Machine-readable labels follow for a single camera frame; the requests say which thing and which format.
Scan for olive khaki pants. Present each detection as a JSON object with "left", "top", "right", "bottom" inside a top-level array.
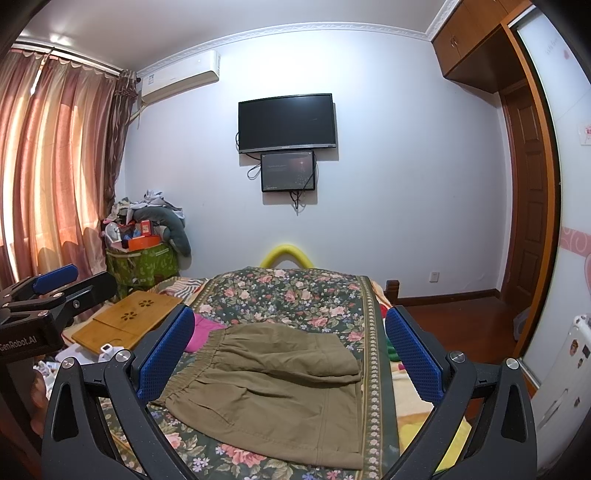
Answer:
[{"left": 156, "top": 323, "right": 363, "bottom": 470}]

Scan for colourful fleece blanket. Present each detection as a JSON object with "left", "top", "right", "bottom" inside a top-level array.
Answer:
[{"left": 370, "top": 280, "right": 472, "bottom": 473}]

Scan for pink folded pants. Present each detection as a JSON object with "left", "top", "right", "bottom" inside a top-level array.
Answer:
[{"left": 184, "top": 313, "right": 224, "bottom": 353}]

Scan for orange box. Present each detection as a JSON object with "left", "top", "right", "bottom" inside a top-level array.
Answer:
[{"left": 128, "top": 235, "right": 161, "bottom": 252}]

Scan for white appliance with stickers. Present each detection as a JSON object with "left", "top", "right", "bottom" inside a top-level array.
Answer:
[{"left": 532, "top": 315, "right": 591, "bottom": 472}]

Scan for yellow foam tube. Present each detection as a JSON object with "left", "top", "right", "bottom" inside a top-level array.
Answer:
[{"left": 259, "top": 244, "right": 315, "bottom": 269}]

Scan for pink curtains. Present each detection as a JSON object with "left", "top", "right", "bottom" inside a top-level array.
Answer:
[{"left": 1, "top": 50, "right": 137, "bottom": 286}]

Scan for small black monitor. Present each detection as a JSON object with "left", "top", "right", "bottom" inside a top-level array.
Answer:
[{"left": 260, "top": 150, "right": 317, "bottom": 193}]

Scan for white air conditioner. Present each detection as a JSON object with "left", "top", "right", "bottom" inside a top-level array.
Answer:
[{"left": 141, "top": 50, "right": 221, "bottom": 105}]

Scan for wooden overhead cabinet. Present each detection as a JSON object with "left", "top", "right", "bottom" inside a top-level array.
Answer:
[{"left": 432, "top": 1, "right": 538, "bottom": 93}]

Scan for black wall television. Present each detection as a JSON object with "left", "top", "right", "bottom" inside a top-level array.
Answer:
[{"left": 238, "top": 93, "right": 337, "bottom": 154}]

